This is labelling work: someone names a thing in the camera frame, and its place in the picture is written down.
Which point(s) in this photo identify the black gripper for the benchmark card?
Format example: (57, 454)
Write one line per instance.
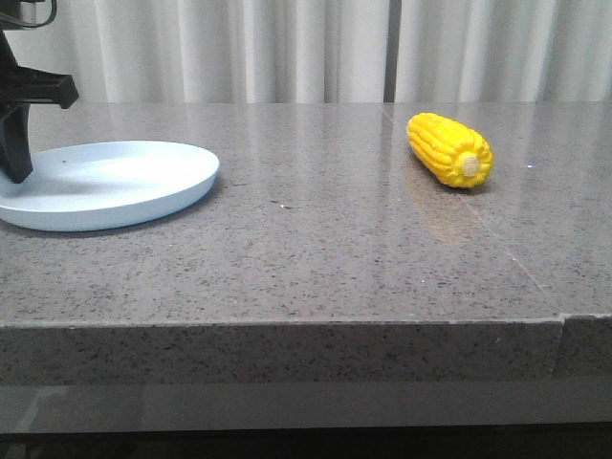
(21, 86)

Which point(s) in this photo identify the light blue round plate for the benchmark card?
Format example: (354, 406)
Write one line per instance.
(108, 185)

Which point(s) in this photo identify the yellow corn cob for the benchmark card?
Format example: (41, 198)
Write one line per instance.
(455, 154)

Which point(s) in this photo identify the white pleated curtain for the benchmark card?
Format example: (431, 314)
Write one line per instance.
(326, 51)

